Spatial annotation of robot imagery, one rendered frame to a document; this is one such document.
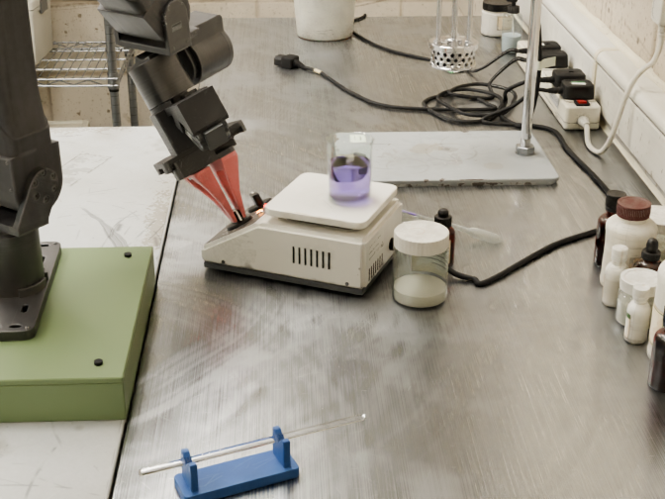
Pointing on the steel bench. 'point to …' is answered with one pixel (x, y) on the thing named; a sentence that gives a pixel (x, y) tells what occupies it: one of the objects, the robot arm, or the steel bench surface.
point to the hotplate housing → (309, 251)
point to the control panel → (240, 226)
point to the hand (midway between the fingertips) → (236, 213)
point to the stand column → (529, 80)
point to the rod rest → (237, 472)
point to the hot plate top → (282, 206)
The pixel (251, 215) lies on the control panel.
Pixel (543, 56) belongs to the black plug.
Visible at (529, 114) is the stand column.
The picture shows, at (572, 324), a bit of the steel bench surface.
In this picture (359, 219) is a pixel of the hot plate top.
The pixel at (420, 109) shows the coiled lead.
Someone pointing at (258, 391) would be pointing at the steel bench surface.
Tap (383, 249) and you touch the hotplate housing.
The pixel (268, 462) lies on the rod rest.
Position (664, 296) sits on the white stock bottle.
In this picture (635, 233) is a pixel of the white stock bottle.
